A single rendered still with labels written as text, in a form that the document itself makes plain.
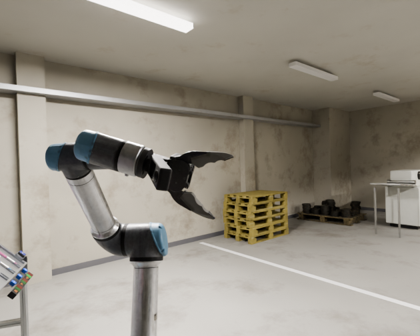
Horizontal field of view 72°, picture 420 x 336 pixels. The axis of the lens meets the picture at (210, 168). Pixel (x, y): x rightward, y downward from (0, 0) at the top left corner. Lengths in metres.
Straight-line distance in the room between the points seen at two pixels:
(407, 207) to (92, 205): 6.45
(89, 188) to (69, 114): 3.58
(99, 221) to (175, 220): 4.17
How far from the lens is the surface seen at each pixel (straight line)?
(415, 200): 6.87
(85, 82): 4.60
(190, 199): 0.65
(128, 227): 1.06
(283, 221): 5.79
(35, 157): 4.15
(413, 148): 8.75
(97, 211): 0.95
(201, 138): 5.43
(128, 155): 0.65
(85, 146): 0.69
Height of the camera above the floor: 1.38
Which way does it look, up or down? level
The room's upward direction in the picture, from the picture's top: 2 degrees counter-clockwise
